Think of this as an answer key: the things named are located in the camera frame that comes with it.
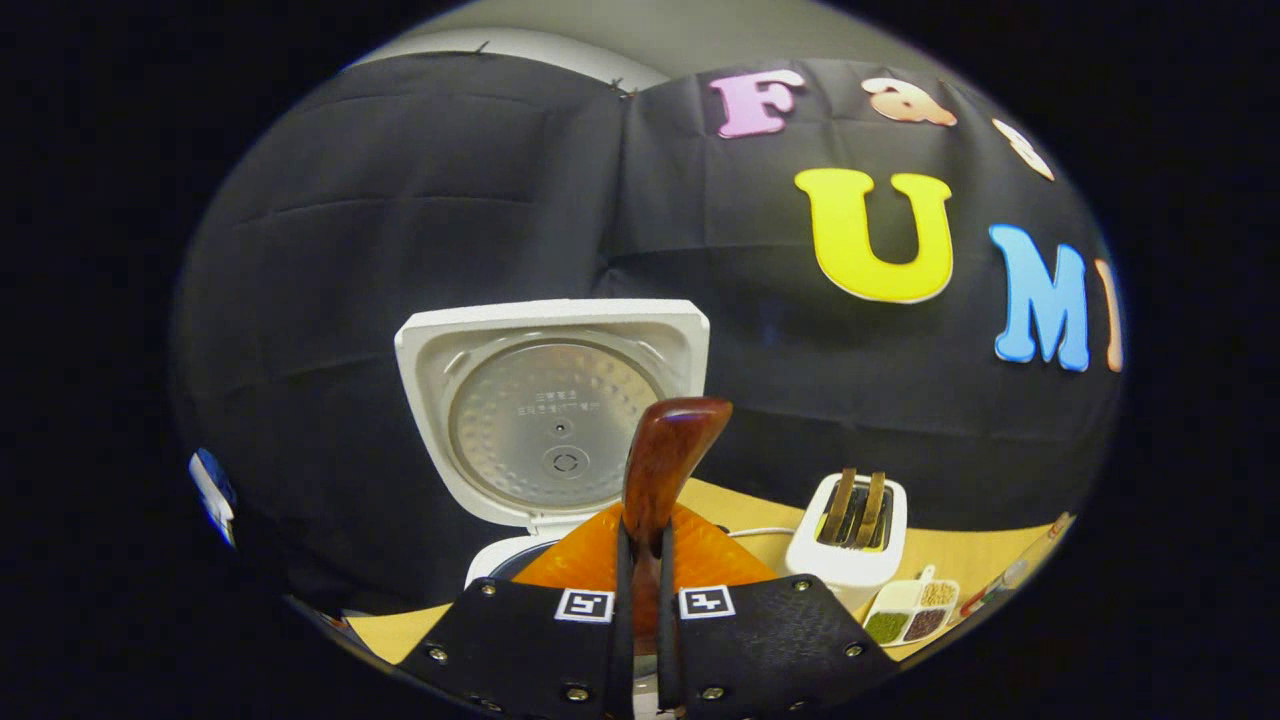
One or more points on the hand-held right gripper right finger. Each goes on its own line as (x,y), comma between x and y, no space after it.
(667,650)

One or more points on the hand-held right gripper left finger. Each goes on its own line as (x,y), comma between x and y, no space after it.
(622,630)

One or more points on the brown wooden spoon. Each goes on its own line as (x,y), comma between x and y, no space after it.
(670,450)

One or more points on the white rice cooker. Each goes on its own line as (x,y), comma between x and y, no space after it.
(550,420)

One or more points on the white toaster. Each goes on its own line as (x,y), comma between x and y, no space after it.
(850,575)

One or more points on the brown bread slice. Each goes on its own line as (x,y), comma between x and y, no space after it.
(872,510)
(838,505)

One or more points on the white divided bean dish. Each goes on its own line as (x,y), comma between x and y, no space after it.
(910,615)

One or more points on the white and blue object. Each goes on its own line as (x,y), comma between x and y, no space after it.
(212,495)

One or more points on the black backdrop cloth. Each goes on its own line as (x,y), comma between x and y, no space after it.
(400,220)

